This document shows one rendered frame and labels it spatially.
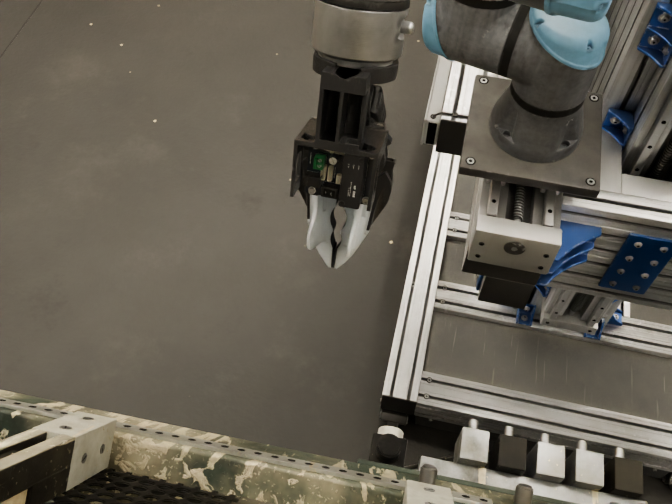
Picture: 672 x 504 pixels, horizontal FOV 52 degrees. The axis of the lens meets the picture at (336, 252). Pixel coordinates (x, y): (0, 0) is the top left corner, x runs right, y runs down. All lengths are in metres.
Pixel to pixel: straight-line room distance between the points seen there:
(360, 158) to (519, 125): 0.60
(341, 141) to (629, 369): 1.52
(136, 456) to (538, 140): 0.77
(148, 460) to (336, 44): 0.71
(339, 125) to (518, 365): 1.41
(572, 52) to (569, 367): 1.08
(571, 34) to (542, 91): 0.10
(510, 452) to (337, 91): 0.79
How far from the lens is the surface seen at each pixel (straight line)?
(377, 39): 0.56
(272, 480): 1.03
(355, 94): 0.55
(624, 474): 1.26
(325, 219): 0.66
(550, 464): 1.22
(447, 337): 1.90
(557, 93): 1.09
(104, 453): 1.07
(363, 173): 0.57
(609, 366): 1.97
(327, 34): 0.56
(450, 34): 1.08
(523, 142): 1.15
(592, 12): 0.62
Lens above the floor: 1.89
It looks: 57 degrees down
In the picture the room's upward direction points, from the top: straight up
